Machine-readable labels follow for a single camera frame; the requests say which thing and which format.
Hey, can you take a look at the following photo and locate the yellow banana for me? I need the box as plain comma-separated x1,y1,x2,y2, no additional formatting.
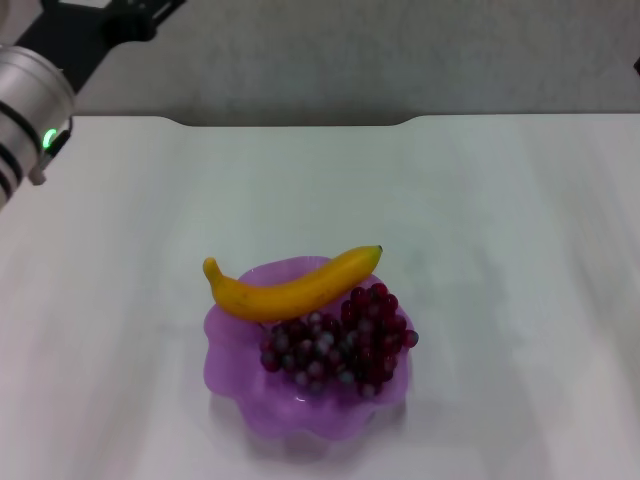
202,244,385,323

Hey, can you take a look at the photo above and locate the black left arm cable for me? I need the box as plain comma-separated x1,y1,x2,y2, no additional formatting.
28,115,74,186

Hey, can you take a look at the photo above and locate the purple wavy-rim plastic bowl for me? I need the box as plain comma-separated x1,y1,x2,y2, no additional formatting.
202,255,416,442

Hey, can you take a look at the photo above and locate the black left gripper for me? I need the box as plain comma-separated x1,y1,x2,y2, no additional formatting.
13,0,189,96

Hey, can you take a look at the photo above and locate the dark red grape bunch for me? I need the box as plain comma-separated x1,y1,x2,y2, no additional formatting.
259,282,420,399

